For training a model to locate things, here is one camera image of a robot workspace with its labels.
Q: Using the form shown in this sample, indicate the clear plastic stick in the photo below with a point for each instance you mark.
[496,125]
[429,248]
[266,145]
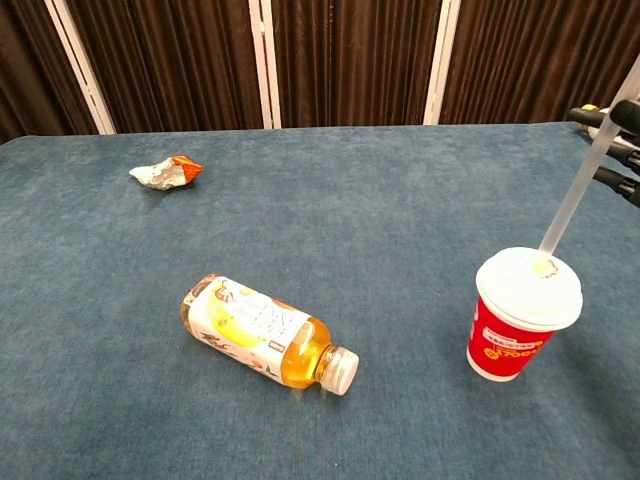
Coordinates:
[575,187]

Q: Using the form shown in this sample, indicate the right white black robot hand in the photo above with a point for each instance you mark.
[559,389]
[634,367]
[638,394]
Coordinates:
[630,110]

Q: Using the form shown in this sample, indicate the blue felt table cover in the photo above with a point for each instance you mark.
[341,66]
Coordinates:
[320,240]

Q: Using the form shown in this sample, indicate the dark brown curtain panel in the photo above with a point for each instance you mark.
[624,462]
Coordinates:
[355,60]
[530,60]
[170,65]
[30,65]

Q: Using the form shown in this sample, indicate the yellow juice bottle silver cap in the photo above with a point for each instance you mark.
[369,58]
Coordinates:
[250,320]

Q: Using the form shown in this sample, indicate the crumpled orange white snack packet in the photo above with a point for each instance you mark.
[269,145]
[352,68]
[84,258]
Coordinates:
[162,173]

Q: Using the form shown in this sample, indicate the white partition frame post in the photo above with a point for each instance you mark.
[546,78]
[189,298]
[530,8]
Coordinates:
[82,70]
[265,65]
[441,65]

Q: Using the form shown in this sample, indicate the white bottle with yellow cap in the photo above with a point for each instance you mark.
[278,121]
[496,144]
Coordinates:
[596,131]

